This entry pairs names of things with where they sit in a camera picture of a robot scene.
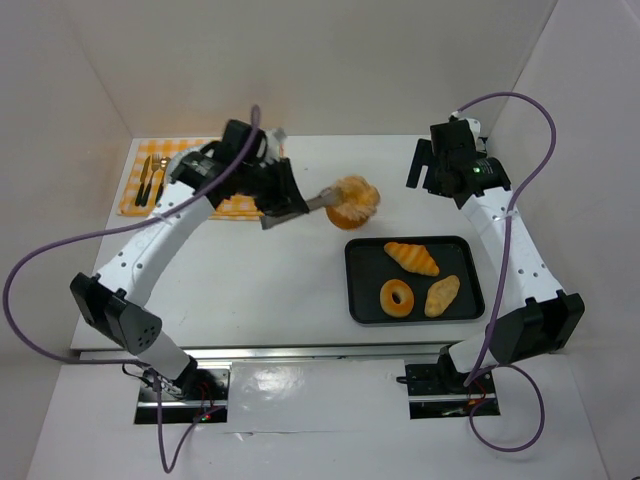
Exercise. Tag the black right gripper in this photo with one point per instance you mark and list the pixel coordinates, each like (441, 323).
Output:
(420, 163)

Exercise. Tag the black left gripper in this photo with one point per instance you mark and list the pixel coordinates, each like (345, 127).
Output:
(280, 187)

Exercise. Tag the sugared round bread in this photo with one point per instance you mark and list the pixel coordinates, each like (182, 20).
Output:
(357, 201)

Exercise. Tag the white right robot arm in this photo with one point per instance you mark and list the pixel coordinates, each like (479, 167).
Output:
(533, 314)

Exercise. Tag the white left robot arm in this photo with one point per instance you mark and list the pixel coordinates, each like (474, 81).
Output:
(247, 161)

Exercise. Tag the oval brown bread roll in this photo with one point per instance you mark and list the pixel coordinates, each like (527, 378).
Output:
(441, 295)

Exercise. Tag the golden croissant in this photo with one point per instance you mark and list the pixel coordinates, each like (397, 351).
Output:
(412, 258)

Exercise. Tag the black rectangular tray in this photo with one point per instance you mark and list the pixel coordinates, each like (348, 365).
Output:
(368, 267)

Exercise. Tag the yellow checkered placemat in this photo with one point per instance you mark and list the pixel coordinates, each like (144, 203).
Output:
(237, 208)

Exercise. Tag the glazed ring donut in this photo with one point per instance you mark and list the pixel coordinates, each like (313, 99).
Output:
(396, 298)

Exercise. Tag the aluminium rail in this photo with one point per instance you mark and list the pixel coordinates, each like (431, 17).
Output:
(319, 352)

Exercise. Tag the black handled knife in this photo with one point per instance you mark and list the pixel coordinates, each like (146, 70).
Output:
(142, 182)

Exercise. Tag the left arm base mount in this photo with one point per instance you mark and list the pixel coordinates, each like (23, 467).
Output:
(207, 399)

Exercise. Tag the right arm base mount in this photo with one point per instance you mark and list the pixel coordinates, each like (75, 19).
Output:
(436, 391)

